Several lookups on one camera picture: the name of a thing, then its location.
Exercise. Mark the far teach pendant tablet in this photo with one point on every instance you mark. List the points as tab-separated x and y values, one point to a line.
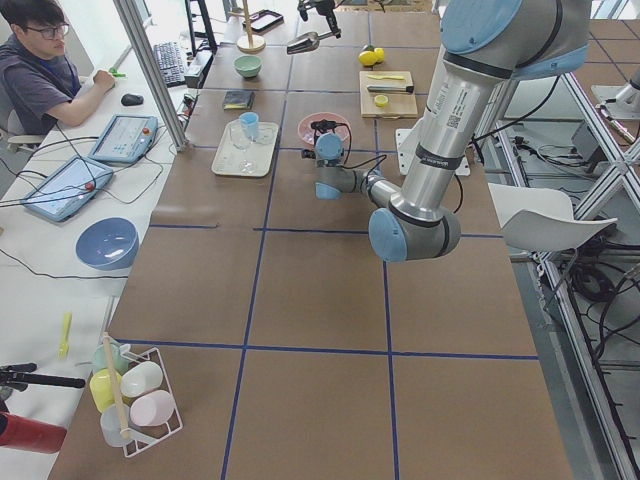
125	140

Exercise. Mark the grey cup in rack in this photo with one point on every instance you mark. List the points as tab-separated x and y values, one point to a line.
111	428

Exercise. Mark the black tripod handle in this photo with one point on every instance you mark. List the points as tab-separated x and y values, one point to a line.
20	376

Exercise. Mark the green clamp tool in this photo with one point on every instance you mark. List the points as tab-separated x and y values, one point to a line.
118	73

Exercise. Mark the yellow plastic fork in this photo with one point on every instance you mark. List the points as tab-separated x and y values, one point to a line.
63	348

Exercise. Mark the red cylinder object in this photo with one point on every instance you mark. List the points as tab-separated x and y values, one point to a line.
27	434

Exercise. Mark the black tray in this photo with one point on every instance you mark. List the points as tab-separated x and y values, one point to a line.
265	20

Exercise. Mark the pink bowl of ice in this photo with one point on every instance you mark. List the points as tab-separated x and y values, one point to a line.
306	132

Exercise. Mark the seated person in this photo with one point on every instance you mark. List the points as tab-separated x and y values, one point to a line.
41	82

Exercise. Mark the aluminium frame post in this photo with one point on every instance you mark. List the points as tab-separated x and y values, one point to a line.
133	25

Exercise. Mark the wooden cutting board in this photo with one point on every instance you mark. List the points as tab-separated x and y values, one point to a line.
400	105

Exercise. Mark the black computer mouse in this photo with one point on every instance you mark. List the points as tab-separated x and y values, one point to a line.
132	99

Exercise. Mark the light blue plastic cup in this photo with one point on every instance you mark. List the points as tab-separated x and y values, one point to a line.
249	122

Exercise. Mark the yellow plastic knife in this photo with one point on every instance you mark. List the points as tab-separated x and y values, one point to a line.
386	77

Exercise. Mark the near teach pendant tablet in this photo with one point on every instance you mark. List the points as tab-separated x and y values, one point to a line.
68	189

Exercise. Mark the cream serving tray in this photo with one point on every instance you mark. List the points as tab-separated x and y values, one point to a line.
237	156

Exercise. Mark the lemon half slice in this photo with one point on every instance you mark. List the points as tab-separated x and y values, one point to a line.
381	101

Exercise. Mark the green ceramic bowl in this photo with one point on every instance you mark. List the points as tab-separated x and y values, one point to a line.
248	66

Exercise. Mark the teach pendant tablet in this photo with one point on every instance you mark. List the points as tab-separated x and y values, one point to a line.
68	189
125	140

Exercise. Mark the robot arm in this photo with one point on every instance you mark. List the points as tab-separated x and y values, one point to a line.
483	43

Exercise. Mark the clear wine glass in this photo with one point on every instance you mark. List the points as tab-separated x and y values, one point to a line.
243	144

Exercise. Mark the metal ice scoop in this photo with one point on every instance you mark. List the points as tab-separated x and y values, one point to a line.
306	42

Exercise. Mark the green cup in rack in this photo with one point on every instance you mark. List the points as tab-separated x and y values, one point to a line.
99	361

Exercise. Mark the white cup in rack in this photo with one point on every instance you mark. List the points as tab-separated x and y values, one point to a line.
141	379

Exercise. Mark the blue bowl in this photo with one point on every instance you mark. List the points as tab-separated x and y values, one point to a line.
109	244

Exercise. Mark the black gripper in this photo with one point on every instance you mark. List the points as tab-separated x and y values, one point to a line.
328	18
320	134

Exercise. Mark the wooden stand with base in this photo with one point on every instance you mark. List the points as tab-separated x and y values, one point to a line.
249	42

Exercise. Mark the pink cup in rack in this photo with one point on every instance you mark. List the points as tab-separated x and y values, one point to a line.
153	409

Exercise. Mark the white wire cup rack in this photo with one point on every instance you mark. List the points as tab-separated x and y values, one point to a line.
143	437

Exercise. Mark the yellow cup in rack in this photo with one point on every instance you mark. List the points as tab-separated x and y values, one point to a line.
101	390

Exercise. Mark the whole yellow lemon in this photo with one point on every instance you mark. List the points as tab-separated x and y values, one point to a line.
368	58

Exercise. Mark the black keyboard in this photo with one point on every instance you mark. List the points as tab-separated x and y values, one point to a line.
171	62

